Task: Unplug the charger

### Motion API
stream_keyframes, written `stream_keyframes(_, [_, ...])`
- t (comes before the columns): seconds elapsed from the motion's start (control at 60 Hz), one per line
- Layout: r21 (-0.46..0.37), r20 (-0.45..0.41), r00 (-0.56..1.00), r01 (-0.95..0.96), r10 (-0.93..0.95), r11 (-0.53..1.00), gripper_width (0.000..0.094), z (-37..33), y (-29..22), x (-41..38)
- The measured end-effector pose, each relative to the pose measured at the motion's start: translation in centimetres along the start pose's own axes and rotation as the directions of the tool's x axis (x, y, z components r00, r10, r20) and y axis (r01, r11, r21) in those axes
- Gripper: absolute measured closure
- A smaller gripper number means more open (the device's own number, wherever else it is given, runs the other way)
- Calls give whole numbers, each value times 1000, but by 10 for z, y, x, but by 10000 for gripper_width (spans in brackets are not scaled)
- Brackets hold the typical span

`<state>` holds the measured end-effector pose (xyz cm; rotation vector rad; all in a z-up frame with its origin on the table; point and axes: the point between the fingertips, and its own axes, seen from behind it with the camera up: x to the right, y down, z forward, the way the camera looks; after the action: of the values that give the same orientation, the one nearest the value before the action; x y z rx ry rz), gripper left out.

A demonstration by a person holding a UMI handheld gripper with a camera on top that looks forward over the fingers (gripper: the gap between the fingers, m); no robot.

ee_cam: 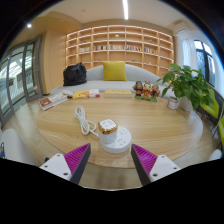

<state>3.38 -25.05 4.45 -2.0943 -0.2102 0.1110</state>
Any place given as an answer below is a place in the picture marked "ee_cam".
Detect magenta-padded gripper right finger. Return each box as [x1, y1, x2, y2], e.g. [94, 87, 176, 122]
[130, 143, 182, 187]

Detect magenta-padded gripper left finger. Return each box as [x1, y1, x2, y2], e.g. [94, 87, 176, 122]
[39, 143, 92, 185]

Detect round white power strip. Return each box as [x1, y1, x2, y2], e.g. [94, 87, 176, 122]
[99, 125, 132, 154]

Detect small white jar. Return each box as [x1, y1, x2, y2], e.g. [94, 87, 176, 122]
[166, 95, 180, 111]

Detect red and white book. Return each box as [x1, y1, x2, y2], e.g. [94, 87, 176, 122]
[38, 92, 69, 111]

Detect yellow book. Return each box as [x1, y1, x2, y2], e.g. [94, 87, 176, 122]
[72, 88, 101, 100]

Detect colourful figurine set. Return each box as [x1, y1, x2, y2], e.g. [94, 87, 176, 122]
[132, 80, 161, 103]

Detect tan flat book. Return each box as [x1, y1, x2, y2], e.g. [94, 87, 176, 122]
[104, 88, 134, 99]

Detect green potted plant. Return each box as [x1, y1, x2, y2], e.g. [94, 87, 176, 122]
[156, 63, 215, 113]

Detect light grey curved sofa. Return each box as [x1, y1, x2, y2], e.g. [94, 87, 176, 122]
[49, 63, 176, 99]

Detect black bag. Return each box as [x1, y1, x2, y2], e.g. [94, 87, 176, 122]
[62, 62, 88, 87]

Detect grey framed glass door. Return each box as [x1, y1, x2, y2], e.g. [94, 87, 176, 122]
[0, 35, 44, 128]

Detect yellow cushion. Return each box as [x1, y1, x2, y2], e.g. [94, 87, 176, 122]
[102, 61, 128, 82]

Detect dark framed window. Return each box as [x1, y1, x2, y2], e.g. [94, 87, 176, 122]
[193, 39, 217, 88]

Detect linear ceiling light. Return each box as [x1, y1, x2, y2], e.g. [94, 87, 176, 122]
[121, 0, 130, 21]

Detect white power cable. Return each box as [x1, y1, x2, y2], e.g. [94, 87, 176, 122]
[74, 105, 100, 138]

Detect wooden wall shelf unit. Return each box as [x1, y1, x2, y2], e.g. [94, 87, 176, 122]
[65, 24, 175, 77]

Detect white wall air conditioner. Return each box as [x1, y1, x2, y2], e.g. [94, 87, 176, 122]
[173, 21, 193, 34]

